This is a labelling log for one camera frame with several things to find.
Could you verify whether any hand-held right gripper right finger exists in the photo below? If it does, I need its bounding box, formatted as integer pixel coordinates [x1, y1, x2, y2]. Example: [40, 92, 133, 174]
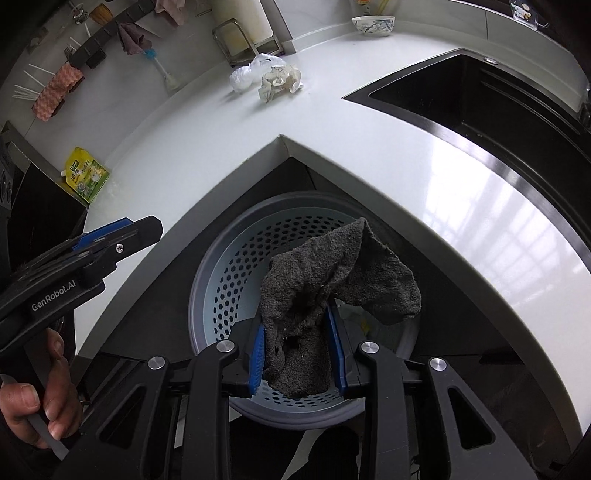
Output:
[323, 302, 539, 480]

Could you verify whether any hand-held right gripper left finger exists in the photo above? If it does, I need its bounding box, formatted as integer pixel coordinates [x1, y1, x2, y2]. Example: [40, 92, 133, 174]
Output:
[53, 323, 266, 480]

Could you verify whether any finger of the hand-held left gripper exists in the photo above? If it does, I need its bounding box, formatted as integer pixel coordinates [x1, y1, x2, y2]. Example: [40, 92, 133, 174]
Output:
[23, 215, 163, 288]
[14, 219, 136, 274]

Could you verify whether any grey perforated trash bin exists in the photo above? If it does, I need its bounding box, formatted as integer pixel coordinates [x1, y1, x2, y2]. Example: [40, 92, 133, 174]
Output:
[188, 193, 419, 432]

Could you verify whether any dark grey terry cloth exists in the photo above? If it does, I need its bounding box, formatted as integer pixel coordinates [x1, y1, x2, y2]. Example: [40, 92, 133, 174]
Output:
[259, 218, 422, 400]

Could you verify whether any person's left hand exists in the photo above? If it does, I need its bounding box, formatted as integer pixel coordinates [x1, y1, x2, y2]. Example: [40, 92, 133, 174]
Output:
[0, 328, 83, 450]

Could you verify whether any yellow green spout pouch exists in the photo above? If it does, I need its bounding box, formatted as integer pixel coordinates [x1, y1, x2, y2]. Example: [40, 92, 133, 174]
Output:
[62, 147, 110, 204]

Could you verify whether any pink wavy patterned cloth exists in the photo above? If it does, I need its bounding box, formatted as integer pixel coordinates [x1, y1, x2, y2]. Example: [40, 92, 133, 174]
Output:
[31, 63, 85, 122]

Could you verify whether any bundle of white sticks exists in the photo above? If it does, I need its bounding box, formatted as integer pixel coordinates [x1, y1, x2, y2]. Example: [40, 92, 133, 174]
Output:
[13, 65, 47, 101]

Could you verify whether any blue white bottle brush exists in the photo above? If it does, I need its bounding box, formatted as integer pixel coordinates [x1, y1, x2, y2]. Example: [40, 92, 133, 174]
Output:
[142, 46, 182, 90]

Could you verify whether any grey purple hanging cloth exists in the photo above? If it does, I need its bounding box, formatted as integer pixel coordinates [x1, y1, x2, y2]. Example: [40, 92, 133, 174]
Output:
[117, 23, 153, 56]

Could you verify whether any white plastic bag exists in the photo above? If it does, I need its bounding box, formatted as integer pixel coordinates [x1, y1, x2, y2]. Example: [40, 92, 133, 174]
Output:
[229, 52, 287, 93]

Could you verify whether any crumpled paper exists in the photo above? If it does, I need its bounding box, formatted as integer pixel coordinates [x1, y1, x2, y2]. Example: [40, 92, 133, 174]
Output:
[259, 65, 304, 103]

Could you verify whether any pink hanging cloth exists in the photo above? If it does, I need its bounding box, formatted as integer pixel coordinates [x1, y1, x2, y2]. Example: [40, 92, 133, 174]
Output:
[154, 0, 185, 26]

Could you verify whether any black kitchen sink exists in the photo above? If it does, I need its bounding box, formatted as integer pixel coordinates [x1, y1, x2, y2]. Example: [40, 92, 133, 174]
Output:
[342, 48, 591, 217]

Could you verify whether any white patterned ceramic bowl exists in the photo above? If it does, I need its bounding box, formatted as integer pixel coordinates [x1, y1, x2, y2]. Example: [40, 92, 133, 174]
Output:
[351, 15, 396, 38]

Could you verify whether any clear glass mug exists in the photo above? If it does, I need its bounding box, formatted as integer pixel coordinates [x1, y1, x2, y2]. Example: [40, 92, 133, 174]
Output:
[509, 0, 541, 30]

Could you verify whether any black wall rail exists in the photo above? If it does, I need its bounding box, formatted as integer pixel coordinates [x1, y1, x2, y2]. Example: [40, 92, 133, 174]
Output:
[69, 0, 158, 68]

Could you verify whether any metal wire rack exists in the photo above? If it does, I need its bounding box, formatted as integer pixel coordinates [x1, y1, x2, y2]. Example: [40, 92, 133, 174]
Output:
[212, 18, 282, 65]

